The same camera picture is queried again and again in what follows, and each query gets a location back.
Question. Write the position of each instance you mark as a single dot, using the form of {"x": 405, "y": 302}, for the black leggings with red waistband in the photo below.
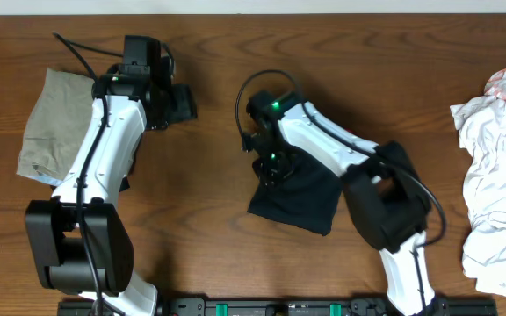
{"x": 381, "y": 193}

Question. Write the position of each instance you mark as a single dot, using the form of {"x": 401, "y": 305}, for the white crumpled garment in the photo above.
{"x": 481, "y": 126}

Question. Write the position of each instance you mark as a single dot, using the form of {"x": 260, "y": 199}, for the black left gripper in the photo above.
{"x": 185, "y": 105}

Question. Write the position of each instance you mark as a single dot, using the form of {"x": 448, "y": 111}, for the black cloth under bag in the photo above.
{"x": 124, "y": 185}

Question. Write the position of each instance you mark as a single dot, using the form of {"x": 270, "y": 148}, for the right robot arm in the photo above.
{"x": 302, "y": 126}

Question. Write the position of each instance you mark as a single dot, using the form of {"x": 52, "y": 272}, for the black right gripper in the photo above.
{"x": 271, "y": 175}

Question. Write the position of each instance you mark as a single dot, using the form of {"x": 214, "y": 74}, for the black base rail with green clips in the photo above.
{"x": 353, "y": 307}

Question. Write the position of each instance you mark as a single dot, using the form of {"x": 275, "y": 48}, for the olive green fabric bag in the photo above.
{"x": 56, "y": 127}

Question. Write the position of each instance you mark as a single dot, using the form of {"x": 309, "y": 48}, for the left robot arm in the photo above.
{"x": 79, "y": 244}

